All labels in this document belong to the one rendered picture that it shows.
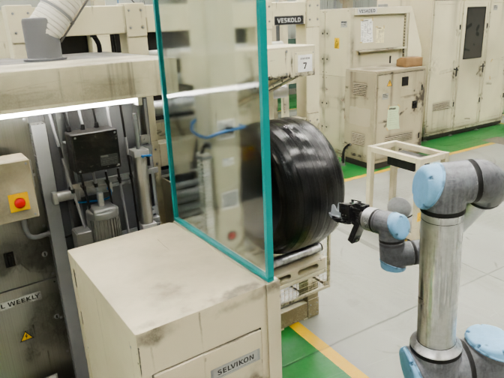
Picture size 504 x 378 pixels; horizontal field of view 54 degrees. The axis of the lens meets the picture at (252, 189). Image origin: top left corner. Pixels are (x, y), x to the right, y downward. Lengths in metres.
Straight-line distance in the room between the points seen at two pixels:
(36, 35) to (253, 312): 1.23
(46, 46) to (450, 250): 1.48
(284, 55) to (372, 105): 4.13
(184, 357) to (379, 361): 2.04
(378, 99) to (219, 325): 5.42
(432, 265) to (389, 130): 5.31
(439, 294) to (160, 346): 0.77
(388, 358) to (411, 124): 4.32
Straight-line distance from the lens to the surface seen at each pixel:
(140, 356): 1.20
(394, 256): 1.87
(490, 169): 1.42
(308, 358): 3.13
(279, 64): 2.40
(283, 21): 2.80
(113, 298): 1.32
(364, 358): 3.17
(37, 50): 1.97
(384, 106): 6.56
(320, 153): 2.07
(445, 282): 1.49
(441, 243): 1.43
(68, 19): 2.00
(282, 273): 2.20
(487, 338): 1.74
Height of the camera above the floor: 1.91
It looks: 19 degrees down
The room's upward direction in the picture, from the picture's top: 2 degrees counter-clockwise
